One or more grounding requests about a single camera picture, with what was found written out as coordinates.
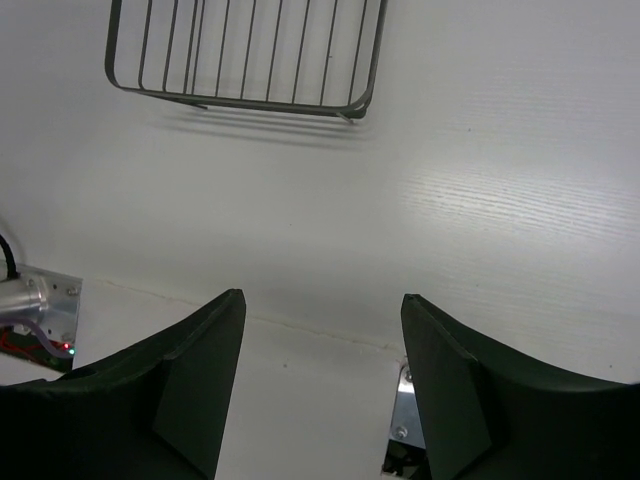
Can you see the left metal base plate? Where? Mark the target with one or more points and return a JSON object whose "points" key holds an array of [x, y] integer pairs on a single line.
{"points": [[39, 317]]}

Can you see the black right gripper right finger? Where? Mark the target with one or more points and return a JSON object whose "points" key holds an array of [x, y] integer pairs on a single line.
{"points": [[489, 411]]}

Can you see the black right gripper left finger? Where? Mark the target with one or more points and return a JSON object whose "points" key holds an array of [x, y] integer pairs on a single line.
{"points": [[154, 410]]}

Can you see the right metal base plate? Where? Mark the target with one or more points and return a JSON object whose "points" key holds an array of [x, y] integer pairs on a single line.
{"points": [[405, 450]]}

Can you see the metal base plate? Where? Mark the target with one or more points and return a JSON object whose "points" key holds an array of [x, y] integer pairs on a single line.
{"points": [[405, 450], [39, 317]]}

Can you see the metal wire dish rack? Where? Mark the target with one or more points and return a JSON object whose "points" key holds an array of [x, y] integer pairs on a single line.
{"points": [[308, 58]]}

